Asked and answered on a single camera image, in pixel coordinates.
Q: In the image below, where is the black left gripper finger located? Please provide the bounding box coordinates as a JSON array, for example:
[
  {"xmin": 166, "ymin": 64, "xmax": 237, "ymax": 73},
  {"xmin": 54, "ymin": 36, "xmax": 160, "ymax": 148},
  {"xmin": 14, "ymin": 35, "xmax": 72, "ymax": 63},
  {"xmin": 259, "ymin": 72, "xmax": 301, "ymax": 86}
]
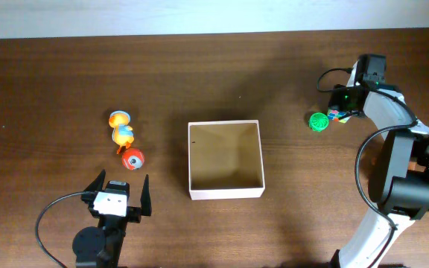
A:
[
  {"xmin": 84, "ymin": 169, "xmax": 106, "ymax": 192},
  {"xmin": 140, "ymin": 174, "xmax": 152, "ymax": 217}
]

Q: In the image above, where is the colourful puzzle cube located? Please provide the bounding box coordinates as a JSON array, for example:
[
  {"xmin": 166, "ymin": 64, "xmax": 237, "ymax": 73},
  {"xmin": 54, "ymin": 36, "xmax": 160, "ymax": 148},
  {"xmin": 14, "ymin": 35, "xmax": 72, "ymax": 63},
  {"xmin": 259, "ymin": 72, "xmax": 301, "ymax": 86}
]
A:
[{"xmin": 327, "ymin": 109, "xmax": 352, "ymax": 124}]

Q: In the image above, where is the green ridged ball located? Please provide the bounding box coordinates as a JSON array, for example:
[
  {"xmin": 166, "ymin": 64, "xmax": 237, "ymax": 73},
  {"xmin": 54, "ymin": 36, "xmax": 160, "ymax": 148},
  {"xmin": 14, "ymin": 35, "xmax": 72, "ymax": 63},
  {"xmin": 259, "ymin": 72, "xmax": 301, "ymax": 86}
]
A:
[{"xmin": 308, "ymin": 112, "xmax": 329, "ymax": 132}]

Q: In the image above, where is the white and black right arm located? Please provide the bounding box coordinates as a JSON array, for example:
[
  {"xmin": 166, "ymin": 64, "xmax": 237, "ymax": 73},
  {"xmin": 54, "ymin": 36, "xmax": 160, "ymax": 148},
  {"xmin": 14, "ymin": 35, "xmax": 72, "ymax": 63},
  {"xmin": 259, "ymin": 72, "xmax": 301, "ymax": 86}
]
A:
[{"xmin": 327, "ymin": 54, "xmax": 429, "ymax": 267}]

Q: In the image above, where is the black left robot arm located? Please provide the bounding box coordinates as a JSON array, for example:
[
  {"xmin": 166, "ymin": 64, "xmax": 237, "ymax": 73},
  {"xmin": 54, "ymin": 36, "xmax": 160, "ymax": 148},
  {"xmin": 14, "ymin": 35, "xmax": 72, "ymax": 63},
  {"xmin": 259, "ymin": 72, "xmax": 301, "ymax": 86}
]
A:
[{"xmin": 72, "ymin": 170, "xmax": 152, "ymax": 267}]

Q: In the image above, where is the red and grey ball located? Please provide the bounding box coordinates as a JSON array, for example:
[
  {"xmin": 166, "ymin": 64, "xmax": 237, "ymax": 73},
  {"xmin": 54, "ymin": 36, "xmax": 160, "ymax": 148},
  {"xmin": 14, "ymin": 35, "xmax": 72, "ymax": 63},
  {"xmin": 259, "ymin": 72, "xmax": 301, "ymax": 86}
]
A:
[{"xmin": 121, "ymin": 147, "xmax": 144, "ymax": 170}]

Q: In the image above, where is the orange duck toy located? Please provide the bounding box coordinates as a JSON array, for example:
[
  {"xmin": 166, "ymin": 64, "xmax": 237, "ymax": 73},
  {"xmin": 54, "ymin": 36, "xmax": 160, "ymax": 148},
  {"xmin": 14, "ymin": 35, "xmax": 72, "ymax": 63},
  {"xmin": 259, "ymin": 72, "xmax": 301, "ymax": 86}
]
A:
[{"xmin": 109, "ymin": 110, "xmax": 135, "ymax": 154}]

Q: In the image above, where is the pink cardboard box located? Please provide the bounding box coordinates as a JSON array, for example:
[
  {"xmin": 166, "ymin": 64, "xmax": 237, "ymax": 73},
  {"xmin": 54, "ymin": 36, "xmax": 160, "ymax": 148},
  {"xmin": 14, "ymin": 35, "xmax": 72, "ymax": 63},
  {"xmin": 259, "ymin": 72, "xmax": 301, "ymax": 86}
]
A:
[{"xmin": 188, "ymin": 120, "xmax": 265, "ymax": 200}]

